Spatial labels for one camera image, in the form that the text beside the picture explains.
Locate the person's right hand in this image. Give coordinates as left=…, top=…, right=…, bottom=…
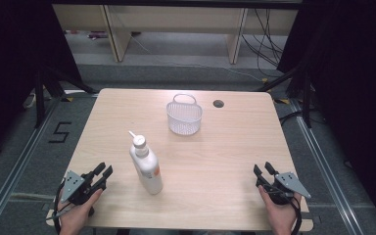
left=258, top=186, right=304, bottom=235

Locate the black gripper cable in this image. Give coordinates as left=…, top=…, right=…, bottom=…
left=52, top=180, right=67, bottom=235
left=263, top=184, right=304, bottom=235

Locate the white pump bottle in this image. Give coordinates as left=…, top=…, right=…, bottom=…
left=127, top=130, right=164, bottom=196

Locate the black curtain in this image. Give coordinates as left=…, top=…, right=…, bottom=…
left=0, top=0, right=83, bottom=165
left=276, top=0, right=376, bottom=234

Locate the bundle of black cables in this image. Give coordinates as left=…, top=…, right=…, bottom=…
left=240, top=8, right=286, bottom=78

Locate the person's left hand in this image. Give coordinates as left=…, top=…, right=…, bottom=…
left=58, top=189, right=104, bottom=235

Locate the metal floor rail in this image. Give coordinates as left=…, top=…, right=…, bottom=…
left=0, top=97, right=65, bottom=235
left=288, top=97, right=365, bottom=235

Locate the white plastic basket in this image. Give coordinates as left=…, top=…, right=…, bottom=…
left=165, top=93, right=204, bottom=136

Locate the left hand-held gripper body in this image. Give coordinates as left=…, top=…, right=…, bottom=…
left=60, top=169, right=108, bottom=207

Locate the black metal stand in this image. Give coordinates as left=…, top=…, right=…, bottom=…
left=33, top=64, right=97, bottom=129
left=257, top=63, right=313, bottom=129

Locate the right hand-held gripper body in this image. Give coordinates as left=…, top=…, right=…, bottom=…
left=260, top=171, right=312, bottom=207

